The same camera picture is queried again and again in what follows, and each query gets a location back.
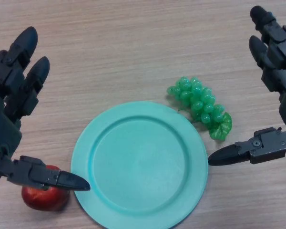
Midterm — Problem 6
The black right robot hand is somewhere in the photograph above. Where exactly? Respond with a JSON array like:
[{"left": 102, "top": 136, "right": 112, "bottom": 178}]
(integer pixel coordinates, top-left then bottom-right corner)
[{"left": 207, "top": 6, "right": 286, "bottom": 167}]

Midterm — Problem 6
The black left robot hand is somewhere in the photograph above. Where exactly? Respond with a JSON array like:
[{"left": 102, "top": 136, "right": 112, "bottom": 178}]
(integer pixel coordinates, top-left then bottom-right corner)
[{"left": 0, "top": 26, "right": 91, "bottom": 192}]

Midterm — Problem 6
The green grape bunch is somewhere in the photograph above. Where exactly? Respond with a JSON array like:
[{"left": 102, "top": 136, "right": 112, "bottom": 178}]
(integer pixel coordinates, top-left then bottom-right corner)
[{"left": 166, "top": 76, "right": 233, "bottom": 141}]

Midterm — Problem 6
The turquoise round plate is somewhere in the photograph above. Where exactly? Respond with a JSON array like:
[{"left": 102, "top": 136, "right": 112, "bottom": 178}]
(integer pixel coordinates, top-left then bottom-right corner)
[{"left": 71, "top": 101, "right": 208, "bottom": 229}]

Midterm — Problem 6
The red apple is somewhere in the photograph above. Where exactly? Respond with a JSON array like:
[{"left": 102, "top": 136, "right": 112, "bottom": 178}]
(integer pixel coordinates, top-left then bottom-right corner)
[{"left": 21, "top": 165, "right": 70, "bottom": 212}]

